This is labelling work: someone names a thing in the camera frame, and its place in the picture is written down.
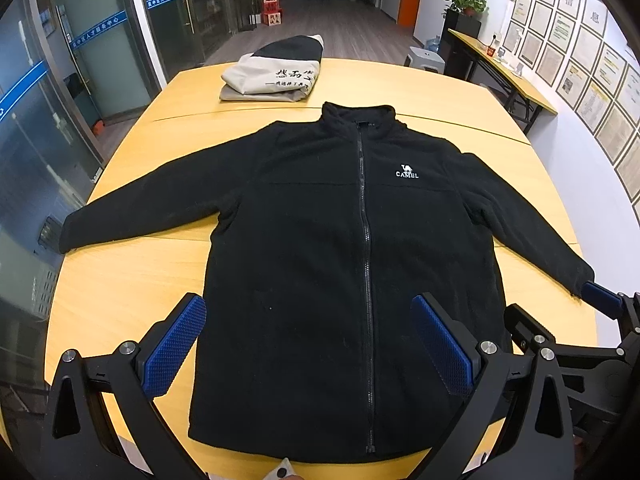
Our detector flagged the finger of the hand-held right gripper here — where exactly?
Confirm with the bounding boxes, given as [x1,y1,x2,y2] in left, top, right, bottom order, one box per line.
[504,303,562,352]
[581,281,640,347]

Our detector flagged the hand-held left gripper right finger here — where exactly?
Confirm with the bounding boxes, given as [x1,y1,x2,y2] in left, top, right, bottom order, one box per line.
[410,292,577,480]

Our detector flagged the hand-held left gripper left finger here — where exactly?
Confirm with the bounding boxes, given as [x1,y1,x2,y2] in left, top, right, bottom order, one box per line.
[39,292,211,480]

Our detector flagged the black fleece zip jacket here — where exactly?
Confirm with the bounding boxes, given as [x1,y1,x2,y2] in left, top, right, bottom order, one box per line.
[59,101,596,463]

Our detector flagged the long wooden side table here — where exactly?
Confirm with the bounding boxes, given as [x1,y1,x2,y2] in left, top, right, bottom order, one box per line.
[447,27,559,135]

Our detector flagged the folded grey garment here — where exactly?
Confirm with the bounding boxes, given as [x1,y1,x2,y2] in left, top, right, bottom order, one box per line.
[219,82,312,104]

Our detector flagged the white plastic stool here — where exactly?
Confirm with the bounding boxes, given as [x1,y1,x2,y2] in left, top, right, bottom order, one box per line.
[403,46,446,74]

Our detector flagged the black cabinet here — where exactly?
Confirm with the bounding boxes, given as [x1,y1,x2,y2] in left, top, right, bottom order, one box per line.
[442,7,483,82]

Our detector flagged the folded beige and black sweatshirt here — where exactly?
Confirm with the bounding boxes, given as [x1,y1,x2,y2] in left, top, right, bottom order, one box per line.
[221,34,325,95]

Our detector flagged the leafy potted plant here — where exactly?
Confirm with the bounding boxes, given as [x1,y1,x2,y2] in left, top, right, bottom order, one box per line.
[442,0,489,17]

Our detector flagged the glass double door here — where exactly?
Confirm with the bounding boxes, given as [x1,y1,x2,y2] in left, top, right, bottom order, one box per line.
[135,0,237,64]

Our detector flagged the stack of red boxes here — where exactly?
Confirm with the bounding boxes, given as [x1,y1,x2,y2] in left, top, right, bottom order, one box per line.
[257,0,284,26]

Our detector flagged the wall of framed certificates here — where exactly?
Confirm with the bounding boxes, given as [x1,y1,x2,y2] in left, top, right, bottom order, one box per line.
[502,0,640,202]

